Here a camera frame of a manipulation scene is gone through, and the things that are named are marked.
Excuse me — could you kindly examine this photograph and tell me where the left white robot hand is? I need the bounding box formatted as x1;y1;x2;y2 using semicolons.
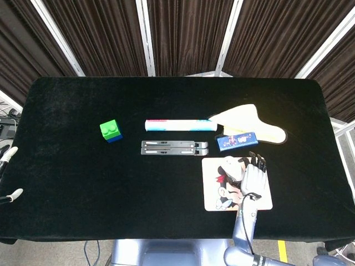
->
0;146;24;206

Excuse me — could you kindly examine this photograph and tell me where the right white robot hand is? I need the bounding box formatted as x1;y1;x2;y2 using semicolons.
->
238;151;269;199

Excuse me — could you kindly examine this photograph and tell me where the white computer mouse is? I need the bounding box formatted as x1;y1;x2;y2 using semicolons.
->
223;156;246;182

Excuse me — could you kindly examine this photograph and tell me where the blue cardboard box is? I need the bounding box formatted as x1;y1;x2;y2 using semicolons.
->
216;131;259;152

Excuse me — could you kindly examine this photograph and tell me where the cartoon girl mouse pad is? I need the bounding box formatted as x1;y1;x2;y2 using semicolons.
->
201;156;273;212

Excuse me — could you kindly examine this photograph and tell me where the black floor equipment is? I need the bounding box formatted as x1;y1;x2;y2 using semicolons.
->
0;108;21;140

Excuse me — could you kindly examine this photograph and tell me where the cream yellow cloth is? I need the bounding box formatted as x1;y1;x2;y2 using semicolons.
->
207;104;288;145

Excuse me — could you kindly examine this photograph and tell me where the black folding laptop stand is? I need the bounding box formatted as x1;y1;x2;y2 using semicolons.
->
140;140;209;156

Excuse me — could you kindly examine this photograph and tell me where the white rolled tube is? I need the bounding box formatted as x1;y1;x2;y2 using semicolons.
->
144;119;218;132

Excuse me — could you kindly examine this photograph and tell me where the green and blue toy brick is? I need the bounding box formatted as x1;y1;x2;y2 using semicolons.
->
99;119;124;144

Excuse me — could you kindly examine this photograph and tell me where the black velvet tablecloth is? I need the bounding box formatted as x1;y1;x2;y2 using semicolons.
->
0;76;355;244

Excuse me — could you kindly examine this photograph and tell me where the blue-grey robot torso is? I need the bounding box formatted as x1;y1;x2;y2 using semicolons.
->
110;238;231;266

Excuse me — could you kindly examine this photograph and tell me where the brown curtain panel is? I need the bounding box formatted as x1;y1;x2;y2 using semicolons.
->
221;0;349;79
307;26;355;123
41;0;148;77
146;0;236;77
0;0;78;106

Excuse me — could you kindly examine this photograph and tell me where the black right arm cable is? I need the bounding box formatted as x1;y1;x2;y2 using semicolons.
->
240;192;263;255

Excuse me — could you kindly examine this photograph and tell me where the white metal frame rail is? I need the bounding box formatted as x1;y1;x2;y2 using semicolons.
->
329;117;355;201

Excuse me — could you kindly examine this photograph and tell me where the white frame post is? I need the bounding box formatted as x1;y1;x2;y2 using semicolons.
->
215;0;245;77
29;0;85;77
295;10;355;80
135;0;156;77

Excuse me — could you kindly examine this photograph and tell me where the blue floor cable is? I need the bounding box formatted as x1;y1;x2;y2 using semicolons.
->
84;240;101;266

